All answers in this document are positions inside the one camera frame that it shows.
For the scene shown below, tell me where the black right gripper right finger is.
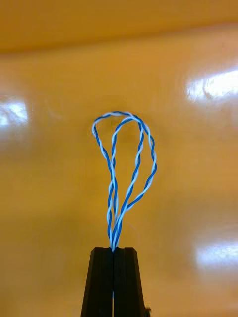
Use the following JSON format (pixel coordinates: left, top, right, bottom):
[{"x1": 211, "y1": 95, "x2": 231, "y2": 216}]
[{"x1": 113, "y1": 247, "x2": 147, "y2": 317}]

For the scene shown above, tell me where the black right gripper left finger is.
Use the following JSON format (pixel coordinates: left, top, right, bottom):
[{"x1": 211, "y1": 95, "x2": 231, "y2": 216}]
[{"x1": 80, "y1": 247, "x2": 115, "y2": 317}]

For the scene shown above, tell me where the blue-white twisted wire harness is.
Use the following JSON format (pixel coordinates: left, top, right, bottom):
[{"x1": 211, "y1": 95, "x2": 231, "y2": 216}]
[{"x1": 91, "y1": 111, "x2": 158, "y2": 253}]

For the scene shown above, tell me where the yellow-orange plastic bin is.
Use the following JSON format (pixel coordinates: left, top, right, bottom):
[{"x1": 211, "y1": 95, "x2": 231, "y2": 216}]
[{"x1": 0, "y1": 0, "x2": 238, "y2": 317}]

